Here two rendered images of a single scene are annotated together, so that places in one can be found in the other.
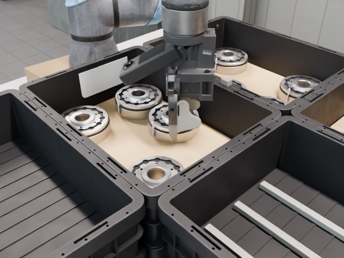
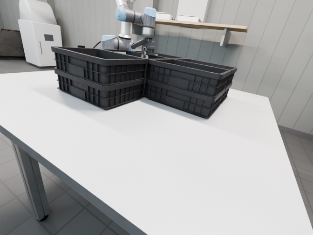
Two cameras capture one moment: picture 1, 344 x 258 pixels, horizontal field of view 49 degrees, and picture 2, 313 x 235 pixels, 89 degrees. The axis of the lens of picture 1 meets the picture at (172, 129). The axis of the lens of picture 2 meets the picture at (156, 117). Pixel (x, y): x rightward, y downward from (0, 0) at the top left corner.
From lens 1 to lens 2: 0.66 m
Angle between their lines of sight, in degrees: 19
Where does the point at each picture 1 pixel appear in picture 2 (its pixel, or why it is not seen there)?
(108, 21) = (115, 47)
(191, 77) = (149, 47)
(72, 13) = (105, 43)
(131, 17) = (122, 47)
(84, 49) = not seen: hidden behind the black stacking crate
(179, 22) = (148, 31)
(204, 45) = (153, 39)
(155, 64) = (140, 43)
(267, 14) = not seen: hidden behind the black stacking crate
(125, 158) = not seen: hidden behind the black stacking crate
